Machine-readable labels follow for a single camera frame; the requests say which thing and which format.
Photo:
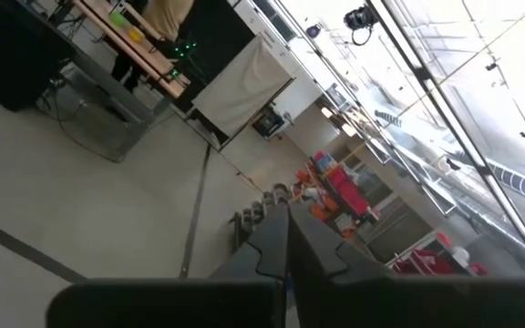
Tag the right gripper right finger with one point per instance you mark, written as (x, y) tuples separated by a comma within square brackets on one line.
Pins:
[(317, 255)]

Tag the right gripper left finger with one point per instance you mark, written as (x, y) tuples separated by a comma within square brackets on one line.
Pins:
[(267, 246)]

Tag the shelf with red bins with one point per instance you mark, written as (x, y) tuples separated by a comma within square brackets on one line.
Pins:
[(346, 189)]

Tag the red storage crate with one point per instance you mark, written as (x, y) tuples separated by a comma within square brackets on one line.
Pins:
[(419, 263)]

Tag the black box appliance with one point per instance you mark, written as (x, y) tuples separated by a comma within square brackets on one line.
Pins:
[(268, 122)]

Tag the white hanging cloth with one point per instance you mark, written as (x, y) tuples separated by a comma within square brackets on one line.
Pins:
[(242, 86)]

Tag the black device green lights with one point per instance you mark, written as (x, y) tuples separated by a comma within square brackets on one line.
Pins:
[(182, 49)]

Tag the wooden workstation table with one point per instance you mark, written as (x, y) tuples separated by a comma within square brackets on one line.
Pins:
[(155, 61)]

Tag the black partition panel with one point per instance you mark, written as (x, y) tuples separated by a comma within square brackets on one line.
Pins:
[(219, 32)]

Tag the yellow round item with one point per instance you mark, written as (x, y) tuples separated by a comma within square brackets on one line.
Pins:
[(136, 35)]

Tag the person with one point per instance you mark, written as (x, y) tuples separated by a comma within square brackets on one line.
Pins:
[(167, 18)]

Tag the green round item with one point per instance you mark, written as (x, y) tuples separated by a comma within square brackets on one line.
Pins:
[(117, 19)]

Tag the small dome camera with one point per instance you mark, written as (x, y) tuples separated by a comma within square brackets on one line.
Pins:
[(313, 30)]

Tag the black desk grey frame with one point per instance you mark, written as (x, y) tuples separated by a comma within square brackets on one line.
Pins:
[(12, 54)]

